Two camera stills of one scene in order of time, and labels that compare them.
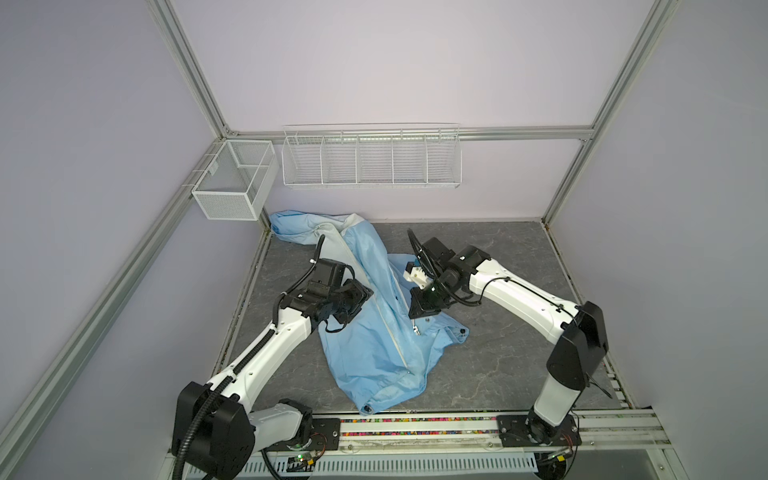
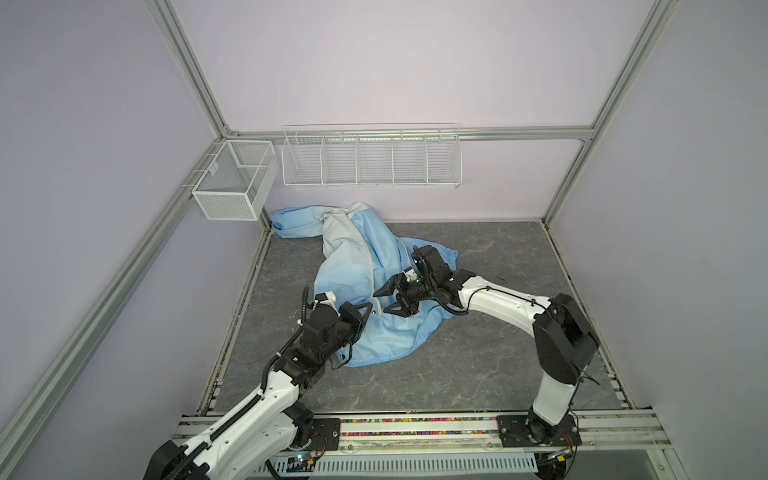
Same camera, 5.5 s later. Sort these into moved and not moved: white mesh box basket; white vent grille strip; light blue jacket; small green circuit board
Moved: light blue jacket
Not moved: white mesh box basket; small green circuit board; white vent grille strip
